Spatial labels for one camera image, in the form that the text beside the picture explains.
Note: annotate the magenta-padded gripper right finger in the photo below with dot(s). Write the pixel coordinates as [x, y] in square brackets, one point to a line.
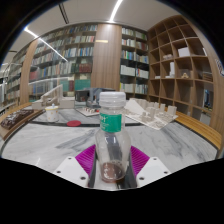
[151, 170]

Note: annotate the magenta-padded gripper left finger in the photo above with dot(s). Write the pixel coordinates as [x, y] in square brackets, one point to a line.
[71, 170]

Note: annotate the clear bottle with green label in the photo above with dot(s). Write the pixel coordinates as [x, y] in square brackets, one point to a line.
[112, 146]

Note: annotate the flat round red coaster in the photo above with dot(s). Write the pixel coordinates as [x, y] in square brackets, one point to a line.
[74, 123]

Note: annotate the white city block model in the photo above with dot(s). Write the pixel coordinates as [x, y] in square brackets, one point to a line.
[150, 115]

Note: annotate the white cup with lid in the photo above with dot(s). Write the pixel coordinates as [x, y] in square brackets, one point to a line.
[52, 114]

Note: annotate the slatted wooden bench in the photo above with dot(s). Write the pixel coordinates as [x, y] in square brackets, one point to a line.
[200, 128]
[11, 109]

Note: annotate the long white building model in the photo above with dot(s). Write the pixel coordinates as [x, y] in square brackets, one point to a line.
[50, 98]

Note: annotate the wooden cubby shelf unit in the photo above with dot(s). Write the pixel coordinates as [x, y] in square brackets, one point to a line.
[180, 66]

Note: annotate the glass-fronted bookshelf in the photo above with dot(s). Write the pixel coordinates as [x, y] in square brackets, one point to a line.
[13, 80]

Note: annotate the narrow bookshelf full of books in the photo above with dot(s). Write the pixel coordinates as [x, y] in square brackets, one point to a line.
[133, 63]

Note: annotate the wide bookshelf full of books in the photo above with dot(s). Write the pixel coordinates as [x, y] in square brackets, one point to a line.
[63, 60]

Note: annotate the straight ceiling strip light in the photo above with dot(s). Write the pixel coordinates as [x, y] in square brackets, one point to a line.
[116, 10]

